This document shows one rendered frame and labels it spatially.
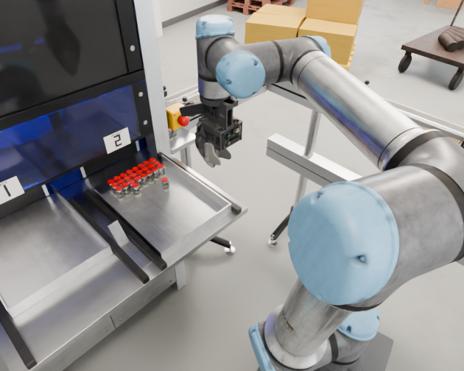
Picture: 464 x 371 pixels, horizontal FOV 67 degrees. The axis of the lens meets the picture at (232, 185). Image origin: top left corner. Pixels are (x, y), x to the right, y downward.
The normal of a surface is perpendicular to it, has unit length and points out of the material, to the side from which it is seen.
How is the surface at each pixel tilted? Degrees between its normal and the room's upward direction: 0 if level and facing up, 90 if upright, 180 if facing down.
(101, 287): 0
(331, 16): 90
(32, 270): 0
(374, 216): 22
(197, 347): 0
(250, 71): 90
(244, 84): 90
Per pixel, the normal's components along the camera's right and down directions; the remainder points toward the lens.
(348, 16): -0.38, 0.61
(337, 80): -0.36, -0.55
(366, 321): 0.14, -0.77
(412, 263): 0.36, 0.40
